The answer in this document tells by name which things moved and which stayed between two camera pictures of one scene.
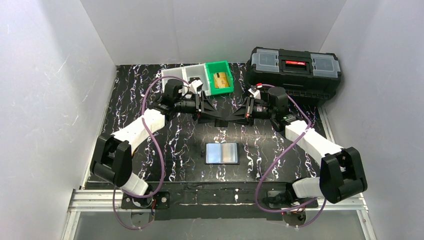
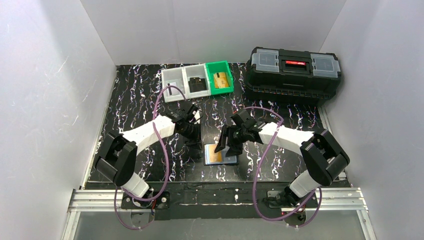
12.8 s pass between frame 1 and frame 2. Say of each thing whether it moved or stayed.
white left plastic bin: stayed
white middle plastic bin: stayed
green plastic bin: stayed
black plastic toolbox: stayed
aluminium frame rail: stayed
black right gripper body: moved
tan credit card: stayed
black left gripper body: moved
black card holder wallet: stayed
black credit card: moved
